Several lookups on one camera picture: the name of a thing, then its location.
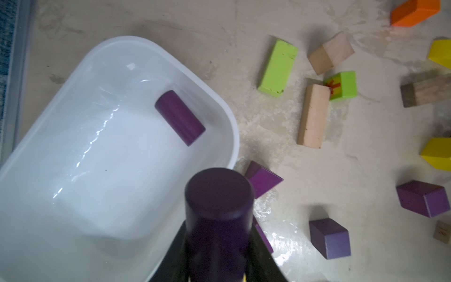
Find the orange cube block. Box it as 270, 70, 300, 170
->
390, 0, 441, 27

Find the purple cube centre left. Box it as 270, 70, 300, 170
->
309, 218, 351, 260

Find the yellow cube block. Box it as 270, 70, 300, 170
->
420, 137, 451, 171

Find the small natural wood block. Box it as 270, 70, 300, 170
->
308, 32, 355, 75

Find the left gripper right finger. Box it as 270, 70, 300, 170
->
246, 226, 288, 282

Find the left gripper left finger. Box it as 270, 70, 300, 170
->
149, 222, 189, 282

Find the dark wood grain block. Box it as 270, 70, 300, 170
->
400, 74, 451, 108

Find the white plastic storage bin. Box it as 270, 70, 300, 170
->
1, 36, 240, 282

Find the purple short cylinder block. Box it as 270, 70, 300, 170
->
155, 90, 206, 146

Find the lime green long block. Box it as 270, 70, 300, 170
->
257, 39, 298, 98

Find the natural wood plank block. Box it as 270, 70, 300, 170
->
433, 220, 451, 244

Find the green letter cube block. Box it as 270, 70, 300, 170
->
323, 71, 358, 102

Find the purple triangle block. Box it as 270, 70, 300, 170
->
244, 161, 284, 199

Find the light wood long block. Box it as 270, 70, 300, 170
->
297, 84, 330, 149

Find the purple cube block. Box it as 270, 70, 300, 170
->
396, 180, 451, 218

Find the yellow half-round block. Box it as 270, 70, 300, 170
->
428, 39, 451, 69

